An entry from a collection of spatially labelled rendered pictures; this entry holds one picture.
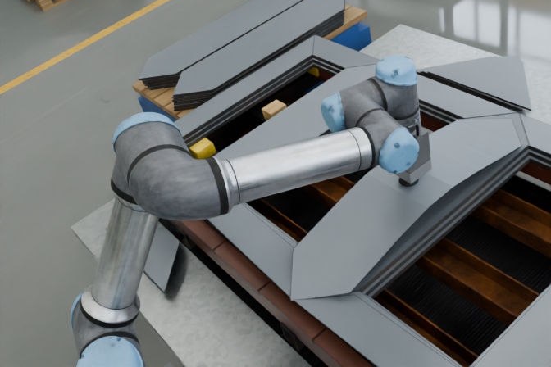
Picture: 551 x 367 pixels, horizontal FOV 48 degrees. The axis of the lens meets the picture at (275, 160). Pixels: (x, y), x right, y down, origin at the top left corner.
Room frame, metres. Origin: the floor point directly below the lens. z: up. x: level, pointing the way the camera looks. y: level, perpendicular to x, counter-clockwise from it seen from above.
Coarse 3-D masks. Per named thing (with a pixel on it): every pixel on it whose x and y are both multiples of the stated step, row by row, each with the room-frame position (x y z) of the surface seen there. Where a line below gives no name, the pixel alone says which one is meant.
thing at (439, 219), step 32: (320, 64) 1.71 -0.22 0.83; (256, 96) 1.63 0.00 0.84; (512, 160) 1.04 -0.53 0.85; (544, 160) 1.02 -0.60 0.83; (448, 192) 0.99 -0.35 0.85; (480, 192) 0.97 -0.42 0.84; (416, 224) 0.92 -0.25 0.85; (448, 224) 0.92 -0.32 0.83; (384, 256) 0.86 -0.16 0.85; (416, 256) 0.86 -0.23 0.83; (384, 288) 0.81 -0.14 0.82
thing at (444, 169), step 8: (432, 152) 1.08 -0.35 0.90; (432, 160) 1.05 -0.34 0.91; (440, 160) 1.04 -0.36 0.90; (448, 160) 1.04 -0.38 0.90; (432, 168) 1.02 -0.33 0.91; (440, 168) 1.01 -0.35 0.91; (448, 168) 1.01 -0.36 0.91; (456, 168) 1.00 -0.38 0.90; (464, 168) 1.00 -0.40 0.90; (440, 176) 0.98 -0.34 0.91; (448, 176) 0.98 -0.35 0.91; (456, 176) 0.97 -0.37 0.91; (464, 176) 0.97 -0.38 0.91; (456, 184) 0.94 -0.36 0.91
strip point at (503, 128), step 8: (464, 120) 1.20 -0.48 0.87; (472, 120) 1.19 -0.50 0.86; (480, 120) 1.19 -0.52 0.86; (488, 120) 1.18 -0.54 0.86; (496, 120) 1.17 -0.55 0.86; (504, 120) 1.17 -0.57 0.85; (480, 128) 1.15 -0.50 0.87; (488, 128) 1.15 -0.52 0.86; (496, 128) 1.14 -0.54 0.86; (504, 128) 1.14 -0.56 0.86; (512, 128) 1.13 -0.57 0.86; (504, 136) 1.10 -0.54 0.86; (512, 136) 1.10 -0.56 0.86; (520, 144) 1.06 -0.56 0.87
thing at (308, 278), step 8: (296, 256) 0.92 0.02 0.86; (296, 264) 0.90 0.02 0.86; (304, 264) 0.90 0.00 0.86; (312, 264) 0.89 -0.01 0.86; (296, 272) 0.88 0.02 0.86; (304, 272) 0.88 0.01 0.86; (312, 272) 0.87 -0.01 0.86; (320, 272) 0.86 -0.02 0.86; (296, 280) 0.87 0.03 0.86; (304, 280) 0.86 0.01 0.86; (312, 280) 0.85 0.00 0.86; (320, 280) 0.84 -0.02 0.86; (328, 280) 0.83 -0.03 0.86; (304, 288) 0.84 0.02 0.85; (312, 288) 0.83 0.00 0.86; (320, 288) 0.82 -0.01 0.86; (328, 288) 0.82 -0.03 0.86; (336, 288) 0.81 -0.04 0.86; (344, 288) 0.80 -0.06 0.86; (312, 296) 0.81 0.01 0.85; (320, 296) 0.81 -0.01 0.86; (328, 296) 0.80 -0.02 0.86
